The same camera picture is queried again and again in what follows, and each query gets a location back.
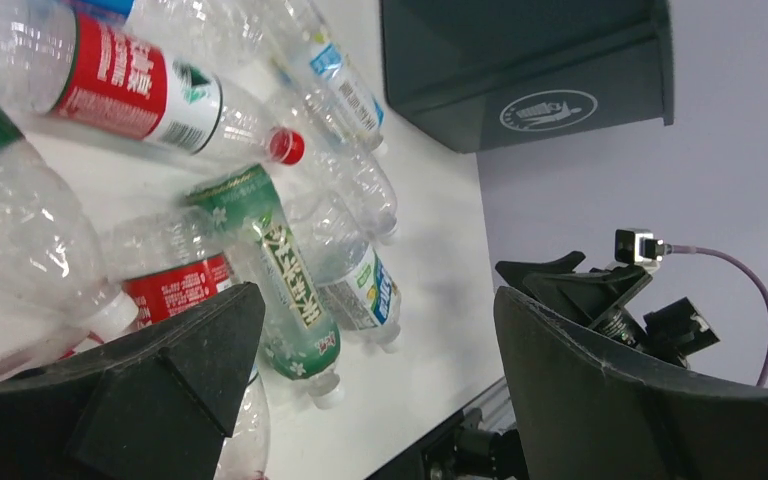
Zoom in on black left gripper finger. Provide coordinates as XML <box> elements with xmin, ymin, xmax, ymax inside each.
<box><xmin>0</xmin><ymin>283</ymin><xmax>265</xmax><ymax>479</ymax></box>

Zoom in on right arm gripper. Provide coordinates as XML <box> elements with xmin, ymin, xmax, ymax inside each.
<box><xmin>493</xmin><ymin>251</ymin><xmax>768</xmax><ymax>479</ymax></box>

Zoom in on short bottle red label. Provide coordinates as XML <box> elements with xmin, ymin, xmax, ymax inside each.
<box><xmin>101</xmin><ymin>206</ymin><xmax>271</xmax><ymax>479</ymax></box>

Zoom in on green label tea bottle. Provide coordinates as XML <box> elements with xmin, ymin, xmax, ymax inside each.
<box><xmin>185</xmin><ymin>164</ymin><xmax>344</xmax><ymax>409</ymax></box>

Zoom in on clear bottle dark green label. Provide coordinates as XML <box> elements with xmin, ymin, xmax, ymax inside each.
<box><xmin>0</xmin><ymin>108</ymin><xmax>138</xmax><ymax>380</ymax></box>

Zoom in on clear bottle blue white label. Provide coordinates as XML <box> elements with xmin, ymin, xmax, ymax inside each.
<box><xmin>284</xmin><ymin>190</ymin><xmax>403</xmax><ymax>354</ymax></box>

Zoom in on clear bottle red label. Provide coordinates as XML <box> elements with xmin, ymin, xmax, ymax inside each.
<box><xmin>0</xmin><ymin>1</ymin><xmax>306</xmax><ymax>165</ymax></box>

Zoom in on dark green trash bin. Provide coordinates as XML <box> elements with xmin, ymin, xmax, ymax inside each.
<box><xmin>380</xmin><ymin>0</ymin><xmax>675</xmax><ymax>153</ymax></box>

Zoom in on crushed clear unlabelled bottle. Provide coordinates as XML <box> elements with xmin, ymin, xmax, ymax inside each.
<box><xmin>266</xmin><ymin>88</ymin><xmax>399</xmax><ymax>245</ymax></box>

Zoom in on clear bottle blue stripe label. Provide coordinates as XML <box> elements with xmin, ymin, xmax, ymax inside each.
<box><xmin>122</xmin><ymin>1</ymin><xmax>387</xmax><ymax>153</ymax></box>

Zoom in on aluminium table frame rail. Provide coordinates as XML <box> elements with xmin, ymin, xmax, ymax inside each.
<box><xmin>370</xmin><ymin>378</ymin><xmax>529</xmax><ymax>480</ymax></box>

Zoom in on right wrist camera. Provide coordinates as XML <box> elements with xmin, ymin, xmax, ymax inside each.
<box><xmin>614</xmin><ymin>228</ymin><xmax>666</xmax><ymax>266</ymax></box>

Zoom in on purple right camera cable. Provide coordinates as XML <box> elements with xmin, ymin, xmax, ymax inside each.
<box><xmin>663</xmin><ymin>244</ymin><xmax>768</xmax><ymax>388</ymax></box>

